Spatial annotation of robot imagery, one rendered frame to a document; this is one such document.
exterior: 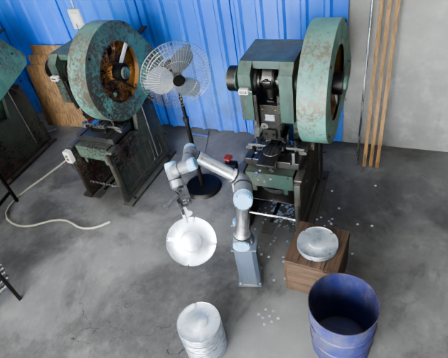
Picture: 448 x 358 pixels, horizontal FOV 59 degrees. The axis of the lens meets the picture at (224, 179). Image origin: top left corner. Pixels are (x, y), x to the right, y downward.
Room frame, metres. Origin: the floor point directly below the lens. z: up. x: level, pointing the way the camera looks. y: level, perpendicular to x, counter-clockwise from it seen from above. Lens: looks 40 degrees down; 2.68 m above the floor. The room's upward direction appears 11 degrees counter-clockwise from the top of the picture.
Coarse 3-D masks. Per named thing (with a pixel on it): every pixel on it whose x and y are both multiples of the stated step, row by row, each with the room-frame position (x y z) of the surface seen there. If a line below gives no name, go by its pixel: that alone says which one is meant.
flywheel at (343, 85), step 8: (336, 56) 2.63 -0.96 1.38; (336, 64) 2.63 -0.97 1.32; (336, 72) 2.35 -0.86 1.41; (344, 72) 2.34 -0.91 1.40; (336, 80) 2.30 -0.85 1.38; (344, 80) 2.30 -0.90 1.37; (336, 88) 2.28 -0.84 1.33; (344, 88) 2.28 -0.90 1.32; (336, 96) 2.46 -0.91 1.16; (336, 104) 2.50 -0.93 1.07
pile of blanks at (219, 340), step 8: (216, 336) 1.33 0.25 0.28; (224, 336) 1.41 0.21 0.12; (184, 344) 1.34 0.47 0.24; (192, 344) 1.30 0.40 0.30; (200, 344) 1.29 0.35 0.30; (208, 344) 1.29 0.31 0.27; (216, 344) 1.32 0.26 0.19; (224, 344) 1.37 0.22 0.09; (192, 352) 1.31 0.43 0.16; (200, 352) 1.29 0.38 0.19; (208, 352) 1.29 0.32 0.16; (216, 352) 1.31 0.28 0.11; (224, 352) 1.35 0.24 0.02
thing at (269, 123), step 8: (264, 104) 2.53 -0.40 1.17; (272, 104) 2.51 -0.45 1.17; (264, 112) 2.53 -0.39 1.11; (272, 112) 2.50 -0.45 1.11; (264, 120) 2.53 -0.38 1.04; (272, 120) 2.50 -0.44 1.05; (264, 128) 2.52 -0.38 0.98; (272, 128) 2.50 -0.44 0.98; (272, 136) 2.46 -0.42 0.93; (280, 136) 2.47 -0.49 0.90
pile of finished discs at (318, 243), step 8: (304, 232) 1.94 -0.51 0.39; (312, 232) 1.92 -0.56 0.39; (320, 232) 1.91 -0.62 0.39; (328, 232) 1.89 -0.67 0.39; (304, 240) 1.87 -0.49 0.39; (312, 240) 1.85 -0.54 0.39; (320, 240) 1.83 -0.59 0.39; (328, 240) 1.82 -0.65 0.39; (336, 240) 1.81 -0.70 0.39; (304, 248) 1.80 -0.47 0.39; (312, 248) 1.78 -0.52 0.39; (320, 248) 1.77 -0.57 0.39; (328, 248) 1.75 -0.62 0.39; (336, 248) 1.74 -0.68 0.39; (304, 256) 1.75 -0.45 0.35; (312, 256) 1.71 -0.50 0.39; (320, 256) 1.70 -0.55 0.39; (328, 256) 1.69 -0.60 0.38
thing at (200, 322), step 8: (192, 304) 1.57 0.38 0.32; (200, 304) 1.56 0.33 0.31; (208, 304) 1.55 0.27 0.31; (184, 312) 1.53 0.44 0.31; (192, 312) 1.51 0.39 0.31; (200, 312) 1.50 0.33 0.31; (208, 312) 1.49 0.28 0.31; (216, 312) 1.48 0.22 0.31; (184, 320) 1.46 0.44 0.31; (192, 320) 1.45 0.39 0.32; (200, 320) 1.44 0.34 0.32; (208, 320) 1.43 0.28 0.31; (216, 320) 1.42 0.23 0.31; (184, 328) 1.41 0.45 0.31; (192, 328) 1.39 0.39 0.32; (200, 328) 1.38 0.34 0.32; (208, 328) 1.37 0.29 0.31; (216, 328) 1.36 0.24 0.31; (184, 336) 1.35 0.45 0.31; (192, 336) 1.34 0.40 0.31; (200, 336) 1.33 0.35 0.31; (208, 336) 1.32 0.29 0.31
